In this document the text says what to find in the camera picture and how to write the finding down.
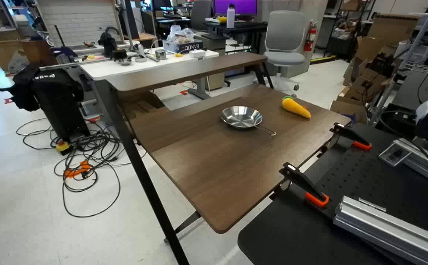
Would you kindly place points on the round steel pan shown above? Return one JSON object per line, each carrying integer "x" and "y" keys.
{"x": 242, "y": 117}

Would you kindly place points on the wooden desk with white mat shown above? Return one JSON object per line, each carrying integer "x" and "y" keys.
{"x": 174, "y": 68}

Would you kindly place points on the clear plastic bag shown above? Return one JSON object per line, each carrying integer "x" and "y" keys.
{"x": 181, "y": 37}

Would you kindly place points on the white water bottle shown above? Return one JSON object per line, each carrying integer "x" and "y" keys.
{"x": 230, "y": 17}

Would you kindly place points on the grey office chair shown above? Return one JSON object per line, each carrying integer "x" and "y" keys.
{"x": 284, "y": 37}

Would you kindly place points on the monitor with purple screen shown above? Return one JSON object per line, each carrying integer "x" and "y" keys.
{"x": 236, "y": 6}

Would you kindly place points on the black perforated robot table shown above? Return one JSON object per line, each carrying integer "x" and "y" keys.
{"x": 292, "y": 236}

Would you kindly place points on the red fire extinguisher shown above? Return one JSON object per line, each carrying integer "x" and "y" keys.
{"x": 311, "y": 37}

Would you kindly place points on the black device on desk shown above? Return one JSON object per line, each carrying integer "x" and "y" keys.
{"x": 108, "y": 42}

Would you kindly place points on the yellow plug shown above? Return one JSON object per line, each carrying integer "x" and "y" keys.
{"x": 64, "y": 146}

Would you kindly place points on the black equipment on stand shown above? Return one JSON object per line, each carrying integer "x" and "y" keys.
{"x": 59, "y": 101}

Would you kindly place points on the stack of cardboard boxes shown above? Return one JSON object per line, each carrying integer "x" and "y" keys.
{"x": 370, "y": 74}

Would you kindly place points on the small grey metal plate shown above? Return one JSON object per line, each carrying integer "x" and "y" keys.
{"x": 395, "y": 154}

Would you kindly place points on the brown cardboard box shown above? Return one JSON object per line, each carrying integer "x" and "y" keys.
{"x": 12, "y": 49}

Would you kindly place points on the black metal table frame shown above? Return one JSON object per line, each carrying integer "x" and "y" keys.
{"x": 134, "y": 157}

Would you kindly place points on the silver aluminium extrusion rail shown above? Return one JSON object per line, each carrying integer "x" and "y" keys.
{"x": 390, "y": 229}
{"x": 427, "y": 164}

